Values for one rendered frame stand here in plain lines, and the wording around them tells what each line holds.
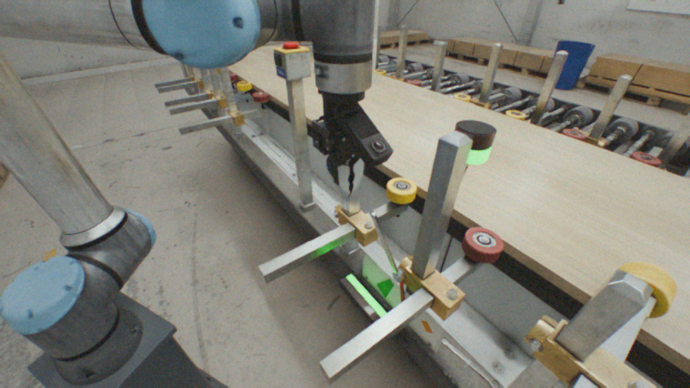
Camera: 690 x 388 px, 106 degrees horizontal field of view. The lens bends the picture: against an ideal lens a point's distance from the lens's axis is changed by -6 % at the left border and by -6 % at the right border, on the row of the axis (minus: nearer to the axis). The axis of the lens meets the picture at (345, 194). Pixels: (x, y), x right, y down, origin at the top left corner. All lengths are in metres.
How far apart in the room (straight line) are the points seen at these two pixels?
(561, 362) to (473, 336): 0.39
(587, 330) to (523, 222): 0.37
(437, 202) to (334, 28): 0.30
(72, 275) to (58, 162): 0.24
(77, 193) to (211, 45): 0.60
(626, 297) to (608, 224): 0.50
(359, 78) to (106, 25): 0.29
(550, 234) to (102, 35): 0.83
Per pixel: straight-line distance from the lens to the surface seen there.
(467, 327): 0.88
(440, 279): 0.62
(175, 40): 0.32
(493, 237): 0.70
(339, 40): 0.42
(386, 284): 0.72
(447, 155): 0.44
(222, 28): 0.31
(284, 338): 1.52
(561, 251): 0.75
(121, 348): 0.94
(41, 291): 0.84
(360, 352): 0.53
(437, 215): 0.49
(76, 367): 0.95
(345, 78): 0.43
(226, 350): 1.57
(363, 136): 0.45
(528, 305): 0.80
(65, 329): 0.85
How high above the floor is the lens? 1.35
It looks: 37 degrees down
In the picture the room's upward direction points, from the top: straight up
